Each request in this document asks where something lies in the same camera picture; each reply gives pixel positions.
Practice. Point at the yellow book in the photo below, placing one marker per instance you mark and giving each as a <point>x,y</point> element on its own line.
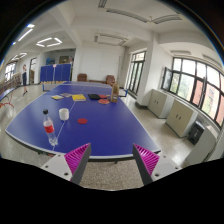
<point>78,97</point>

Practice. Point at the small yellow booklet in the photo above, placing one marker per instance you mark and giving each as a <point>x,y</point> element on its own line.
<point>57,97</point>

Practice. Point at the blue partition panels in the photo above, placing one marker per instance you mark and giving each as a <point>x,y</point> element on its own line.
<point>56,72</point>

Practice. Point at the brown paper bag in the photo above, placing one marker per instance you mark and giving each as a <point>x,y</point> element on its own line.
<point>115,93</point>

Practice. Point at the beige cabinet near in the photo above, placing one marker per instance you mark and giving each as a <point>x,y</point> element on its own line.
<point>181,118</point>

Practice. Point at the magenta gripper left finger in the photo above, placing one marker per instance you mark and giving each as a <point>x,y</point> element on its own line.
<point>70,166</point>

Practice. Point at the black bin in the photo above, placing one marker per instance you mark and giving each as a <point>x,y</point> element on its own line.
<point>195,133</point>

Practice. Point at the white paper cup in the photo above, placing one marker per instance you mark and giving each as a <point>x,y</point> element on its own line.
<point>64,114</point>

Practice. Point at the standing person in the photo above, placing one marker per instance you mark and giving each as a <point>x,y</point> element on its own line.
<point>24,78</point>

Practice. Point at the red round coaster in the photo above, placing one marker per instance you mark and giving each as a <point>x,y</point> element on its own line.
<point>82,120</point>

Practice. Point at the brown armchair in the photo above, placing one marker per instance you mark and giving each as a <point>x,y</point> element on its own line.
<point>110,80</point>
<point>82,77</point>

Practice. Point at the clear bottle red label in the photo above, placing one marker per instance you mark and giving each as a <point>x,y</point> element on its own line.
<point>49,128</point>

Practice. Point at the black paddle case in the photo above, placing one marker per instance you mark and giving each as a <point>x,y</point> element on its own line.
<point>94,96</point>

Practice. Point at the brown armchair right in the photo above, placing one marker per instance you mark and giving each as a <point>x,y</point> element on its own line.
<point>110,80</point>

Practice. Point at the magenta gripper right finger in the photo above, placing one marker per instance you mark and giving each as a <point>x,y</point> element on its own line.
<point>153,166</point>

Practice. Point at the beige cabinet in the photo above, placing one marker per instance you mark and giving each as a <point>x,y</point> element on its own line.
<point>160,104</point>
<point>181,118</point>

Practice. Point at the brown armchair left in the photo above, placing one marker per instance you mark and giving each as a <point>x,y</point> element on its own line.
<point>82,77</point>

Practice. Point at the purple booklet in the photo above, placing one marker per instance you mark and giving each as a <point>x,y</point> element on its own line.
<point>66,95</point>

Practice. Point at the blue ping pong table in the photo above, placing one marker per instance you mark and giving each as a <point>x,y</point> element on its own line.
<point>112,129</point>

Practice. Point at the red ping pong paddle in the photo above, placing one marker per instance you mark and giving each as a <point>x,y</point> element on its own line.
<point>103,101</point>

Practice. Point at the beige cabinet far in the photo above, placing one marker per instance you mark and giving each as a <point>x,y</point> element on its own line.
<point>160,104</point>

